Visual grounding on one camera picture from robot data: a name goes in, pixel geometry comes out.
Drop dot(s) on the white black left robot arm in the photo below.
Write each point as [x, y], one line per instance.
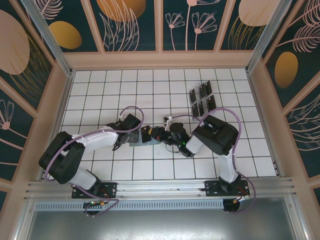
[95, 140]

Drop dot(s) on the aluminium frame post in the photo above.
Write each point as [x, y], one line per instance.
[50, 37]
[262, 37]

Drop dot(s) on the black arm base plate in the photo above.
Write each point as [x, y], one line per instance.
[110, 190]
[212, 188]

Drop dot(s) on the aluminium mounting rail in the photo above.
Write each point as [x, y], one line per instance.
[160, 186]

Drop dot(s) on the grey steel sheet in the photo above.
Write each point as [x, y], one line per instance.
[160, 225]

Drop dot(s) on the clear acrylic card stand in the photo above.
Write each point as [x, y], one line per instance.
[205, 107]

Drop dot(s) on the floral dark wall panel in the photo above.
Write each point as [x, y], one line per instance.
[150, 30]
[75, 20]
[300, 62]
[240, 37]
[12, 140]
[307, 140]
[180, 37]
[15, 37]

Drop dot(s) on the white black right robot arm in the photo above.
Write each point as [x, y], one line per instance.
[220, 135]

